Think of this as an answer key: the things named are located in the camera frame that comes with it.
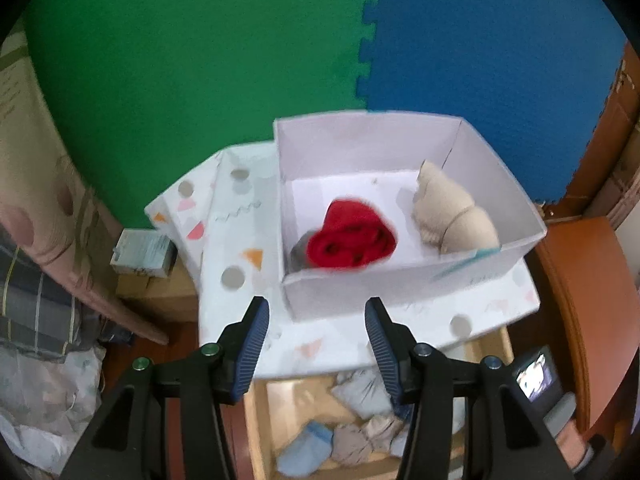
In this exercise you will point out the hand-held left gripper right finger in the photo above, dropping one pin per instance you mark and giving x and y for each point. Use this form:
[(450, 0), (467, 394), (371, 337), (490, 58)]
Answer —
[(382, 350)]

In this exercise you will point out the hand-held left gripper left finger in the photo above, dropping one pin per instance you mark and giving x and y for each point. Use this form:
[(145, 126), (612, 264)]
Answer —
[(252, 345)]

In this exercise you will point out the grey-fronted wooden drawer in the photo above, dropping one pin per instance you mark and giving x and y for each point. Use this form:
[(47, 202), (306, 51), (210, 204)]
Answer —
[(260, 410)]

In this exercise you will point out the red sock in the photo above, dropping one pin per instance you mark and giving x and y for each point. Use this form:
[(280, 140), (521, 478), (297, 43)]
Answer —
[(350, 240)]

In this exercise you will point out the beige sock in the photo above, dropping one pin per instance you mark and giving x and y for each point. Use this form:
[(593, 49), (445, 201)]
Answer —
[(450, 210)]

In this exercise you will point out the white cardboard box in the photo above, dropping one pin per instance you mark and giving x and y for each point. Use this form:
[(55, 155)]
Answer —
[(320, 150)]

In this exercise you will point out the light grey rolled underwear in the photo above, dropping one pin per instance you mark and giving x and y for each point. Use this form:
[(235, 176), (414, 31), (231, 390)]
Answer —
[(360, 390)]

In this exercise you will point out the pale beige rolled underwear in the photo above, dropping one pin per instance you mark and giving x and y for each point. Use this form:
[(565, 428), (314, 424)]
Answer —
[(382, 427)]

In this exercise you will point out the grey-beige rolled underwear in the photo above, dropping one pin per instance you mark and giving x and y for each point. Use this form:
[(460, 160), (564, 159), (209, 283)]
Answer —
[(352, 445)]

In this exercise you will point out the brown cardboard box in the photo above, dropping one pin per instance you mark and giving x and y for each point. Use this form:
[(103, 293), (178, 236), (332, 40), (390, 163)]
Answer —
[(160, 295)]

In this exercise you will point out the light blue rolled socks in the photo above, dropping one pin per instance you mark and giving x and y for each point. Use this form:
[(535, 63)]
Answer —
[(305, 452)]

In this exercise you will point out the orange wooden table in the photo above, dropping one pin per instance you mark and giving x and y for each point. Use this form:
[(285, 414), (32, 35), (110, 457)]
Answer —
[(590, 270)]

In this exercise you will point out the small teal white carton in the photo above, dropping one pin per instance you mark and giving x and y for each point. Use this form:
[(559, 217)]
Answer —
[(142, 252)]

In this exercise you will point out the white plastic bag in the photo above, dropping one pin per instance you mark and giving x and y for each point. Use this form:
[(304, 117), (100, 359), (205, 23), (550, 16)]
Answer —
[(40, 400)]

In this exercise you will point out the grey plaid cloth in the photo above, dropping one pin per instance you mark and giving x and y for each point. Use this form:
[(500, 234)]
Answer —
[(35, 305)]

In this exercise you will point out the brown wooden board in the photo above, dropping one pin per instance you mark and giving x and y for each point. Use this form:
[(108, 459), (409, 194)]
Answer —
[(610, 135)]

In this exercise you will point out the floral printed quilt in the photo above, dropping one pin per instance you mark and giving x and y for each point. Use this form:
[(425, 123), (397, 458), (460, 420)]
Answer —
[(45, 160)]

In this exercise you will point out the green foam mat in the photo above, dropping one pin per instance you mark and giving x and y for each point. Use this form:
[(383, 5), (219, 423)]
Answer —
[(175, 60)]

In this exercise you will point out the blue foam mat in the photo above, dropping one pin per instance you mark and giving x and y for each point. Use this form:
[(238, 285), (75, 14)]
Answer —
[(500, 50)]

